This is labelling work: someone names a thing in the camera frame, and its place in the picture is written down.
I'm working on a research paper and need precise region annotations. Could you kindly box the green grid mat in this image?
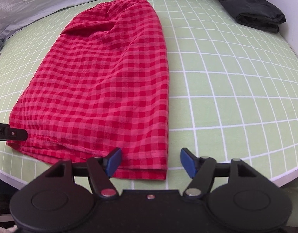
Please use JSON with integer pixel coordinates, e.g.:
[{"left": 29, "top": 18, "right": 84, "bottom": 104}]
[{"left": 0, "top": 0, "right": 298, "bottom": 190}]

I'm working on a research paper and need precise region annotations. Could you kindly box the red checkered garment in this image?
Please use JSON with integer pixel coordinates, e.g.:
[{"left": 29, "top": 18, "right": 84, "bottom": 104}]
[{"left": 7, "top": 0, "right": 169, "bottom": 180}]

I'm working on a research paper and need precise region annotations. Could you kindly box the folded black garment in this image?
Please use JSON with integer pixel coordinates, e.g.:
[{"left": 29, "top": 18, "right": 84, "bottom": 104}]
[{"left": 218, "top": 0, "right": 286, "bottom": 34}]

